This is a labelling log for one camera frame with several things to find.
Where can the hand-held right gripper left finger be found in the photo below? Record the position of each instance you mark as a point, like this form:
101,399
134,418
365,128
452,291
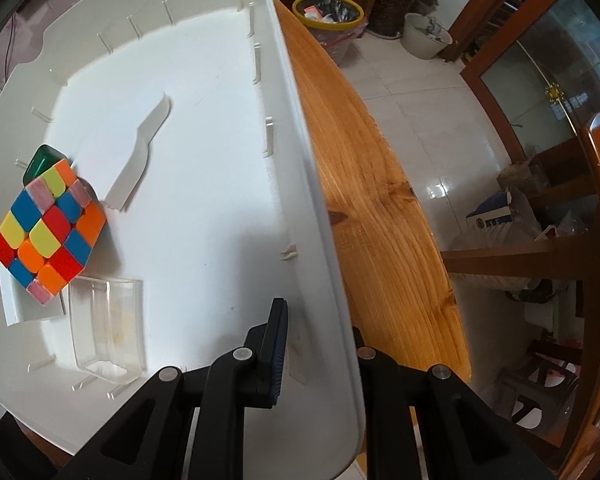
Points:
276,355

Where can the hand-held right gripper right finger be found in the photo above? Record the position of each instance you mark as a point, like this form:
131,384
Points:
375,375

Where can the clear plastic box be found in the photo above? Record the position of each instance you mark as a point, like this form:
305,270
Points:
105,330

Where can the white plastic storage box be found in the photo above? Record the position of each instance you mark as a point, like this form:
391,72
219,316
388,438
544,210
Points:
205,185

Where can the multicoloured puzzle cube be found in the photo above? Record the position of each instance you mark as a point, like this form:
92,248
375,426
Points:
45,235

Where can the green bottle with gold cap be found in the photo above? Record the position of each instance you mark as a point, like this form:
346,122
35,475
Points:
40,162

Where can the dark wooden stool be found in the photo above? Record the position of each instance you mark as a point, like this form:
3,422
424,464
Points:
540,375

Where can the blue and white box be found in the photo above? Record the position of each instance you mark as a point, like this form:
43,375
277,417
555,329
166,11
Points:
490,212

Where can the white plastic bag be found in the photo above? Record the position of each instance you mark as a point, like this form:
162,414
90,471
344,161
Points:
522,232

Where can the curved white divider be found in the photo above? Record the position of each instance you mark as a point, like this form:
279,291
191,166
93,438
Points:
135,165

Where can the brown cardboard box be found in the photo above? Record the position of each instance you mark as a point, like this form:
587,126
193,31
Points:
522,175

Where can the flat white divider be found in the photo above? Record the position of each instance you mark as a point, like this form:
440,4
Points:
15,305

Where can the trash bin with yellow rim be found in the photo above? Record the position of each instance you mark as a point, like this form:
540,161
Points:
340,45

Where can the white bucket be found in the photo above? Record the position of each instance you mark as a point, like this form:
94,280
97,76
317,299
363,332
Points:
420,42

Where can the wooden cabinet with glass door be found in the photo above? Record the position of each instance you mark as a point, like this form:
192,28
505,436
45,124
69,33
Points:
530,60

